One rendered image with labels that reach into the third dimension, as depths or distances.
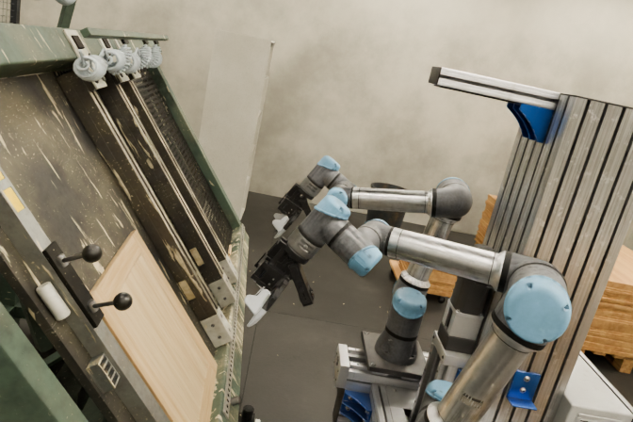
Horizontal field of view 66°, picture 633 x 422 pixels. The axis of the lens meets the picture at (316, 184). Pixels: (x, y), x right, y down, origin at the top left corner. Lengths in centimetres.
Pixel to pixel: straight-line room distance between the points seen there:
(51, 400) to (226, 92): 456
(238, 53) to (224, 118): 69
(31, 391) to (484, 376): 84
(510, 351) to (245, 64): 454
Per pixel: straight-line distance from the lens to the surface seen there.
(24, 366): 98
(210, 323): 190
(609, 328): 482
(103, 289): 134
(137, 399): 128
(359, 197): 165
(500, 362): 111
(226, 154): 542
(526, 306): 104
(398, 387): 188
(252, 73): 528
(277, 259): 117
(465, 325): 153
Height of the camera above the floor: 199
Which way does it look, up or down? 14 degrees down
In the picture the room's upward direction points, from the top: 12 degrees clockwise
